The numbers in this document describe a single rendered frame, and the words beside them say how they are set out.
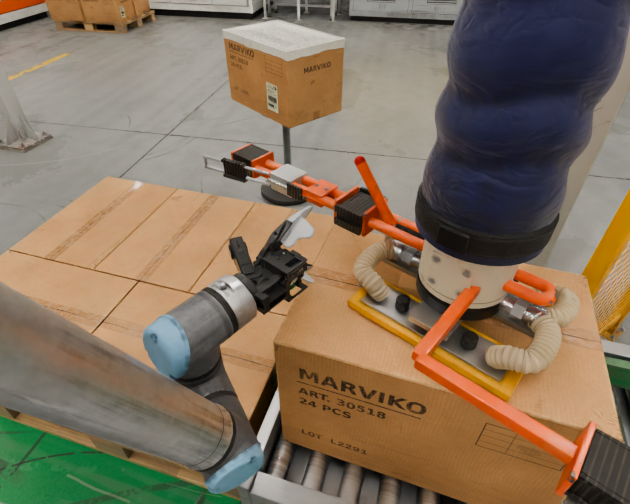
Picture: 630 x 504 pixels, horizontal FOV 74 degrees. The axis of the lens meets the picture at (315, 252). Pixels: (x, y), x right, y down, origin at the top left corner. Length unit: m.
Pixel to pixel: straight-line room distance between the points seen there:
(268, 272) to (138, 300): 0.88
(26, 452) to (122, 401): 1.59
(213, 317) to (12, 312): 0.33
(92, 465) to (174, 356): 1.30
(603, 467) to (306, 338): 0.49
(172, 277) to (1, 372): 1.24
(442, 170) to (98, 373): 0.52
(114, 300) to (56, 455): 0.67
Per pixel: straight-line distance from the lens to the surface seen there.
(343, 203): 0.92
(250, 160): 1.08
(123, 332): 1.49
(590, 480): 0.61
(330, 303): 0.89
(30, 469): 2.02
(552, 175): 0.66
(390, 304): 0.87
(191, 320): 0.66
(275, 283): 0.73
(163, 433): 0.55
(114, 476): 1.87
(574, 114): 0.62
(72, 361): 0.44
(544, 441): 0.63
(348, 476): 1.14
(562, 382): 0.89
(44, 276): 1.83
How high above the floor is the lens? 1.60
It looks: 40 degrees down
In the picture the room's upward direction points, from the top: straight up
